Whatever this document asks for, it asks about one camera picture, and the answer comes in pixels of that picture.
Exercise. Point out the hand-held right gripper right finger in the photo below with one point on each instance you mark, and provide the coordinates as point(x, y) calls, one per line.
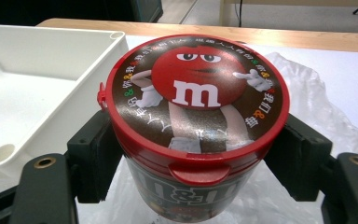
point(295, 155)

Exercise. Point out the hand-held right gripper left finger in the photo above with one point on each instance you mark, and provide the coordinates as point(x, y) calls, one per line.
point(96, 155)

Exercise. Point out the clear printed plastic bag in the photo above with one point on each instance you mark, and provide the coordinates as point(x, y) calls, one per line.
point(317, 124)

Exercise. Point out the white plastic bin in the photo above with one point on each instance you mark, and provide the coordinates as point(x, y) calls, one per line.
point(34, 93)

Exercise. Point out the red-lidded candy jar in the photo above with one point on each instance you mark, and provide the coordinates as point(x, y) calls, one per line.
point(199, 102)

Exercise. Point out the light wooden furniture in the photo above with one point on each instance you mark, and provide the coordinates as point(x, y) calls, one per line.
point(292, 15)

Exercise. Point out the dark cabinet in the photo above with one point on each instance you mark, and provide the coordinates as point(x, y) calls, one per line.
point(74, 11)

